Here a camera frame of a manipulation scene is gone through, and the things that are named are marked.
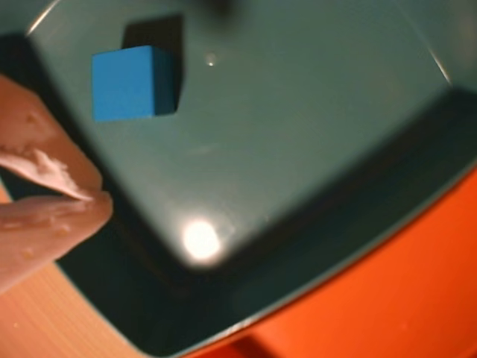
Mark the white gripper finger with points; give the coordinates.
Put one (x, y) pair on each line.
(44, 231)
(48, 149)

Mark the blue cube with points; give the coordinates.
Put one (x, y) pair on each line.
(123, 85)

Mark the orange plastic box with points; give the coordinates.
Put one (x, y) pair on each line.
(391, 298)

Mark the teal plastic box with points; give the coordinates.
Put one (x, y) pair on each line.
(279, 130)

